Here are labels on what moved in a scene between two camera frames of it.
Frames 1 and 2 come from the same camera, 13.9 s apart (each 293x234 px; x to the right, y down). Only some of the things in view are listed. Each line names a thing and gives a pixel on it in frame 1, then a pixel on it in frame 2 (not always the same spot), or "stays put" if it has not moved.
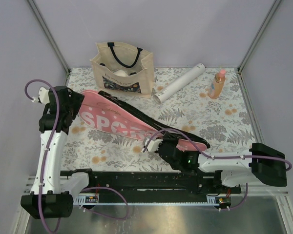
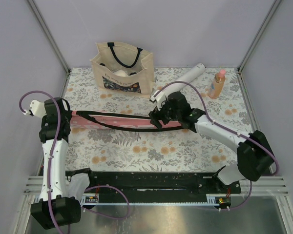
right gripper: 168,140 -> 157,113
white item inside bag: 120,73 stays put
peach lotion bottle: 217,84 stays put
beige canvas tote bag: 120,69 stays put
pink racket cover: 112,113 -> 80,122
